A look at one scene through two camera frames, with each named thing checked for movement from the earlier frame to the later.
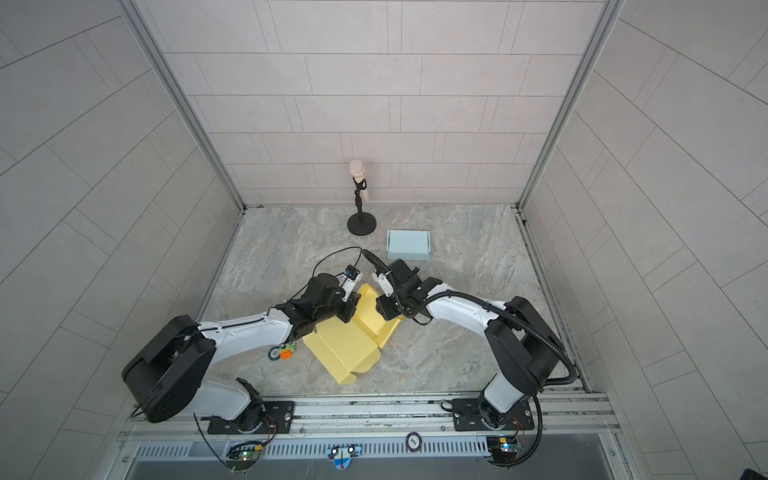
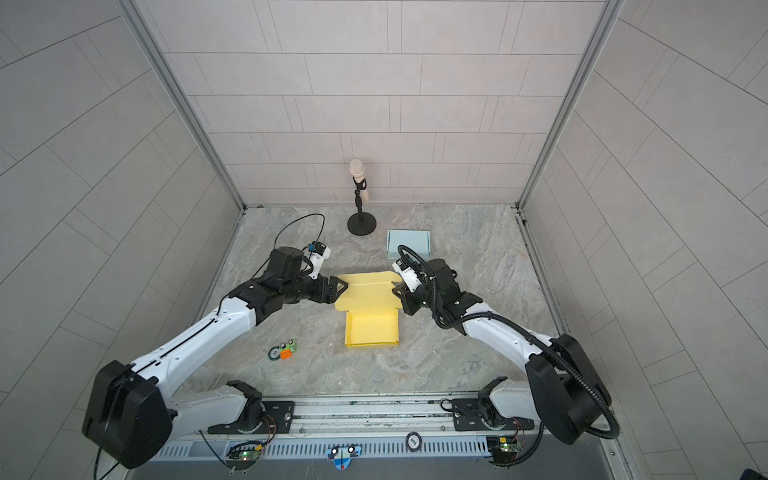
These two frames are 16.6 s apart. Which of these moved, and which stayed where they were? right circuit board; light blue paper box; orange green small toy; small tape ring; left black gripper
Moved: left black gripper
Stayed: light blue paper box; right circuit board; small tape ring; orange green small toy
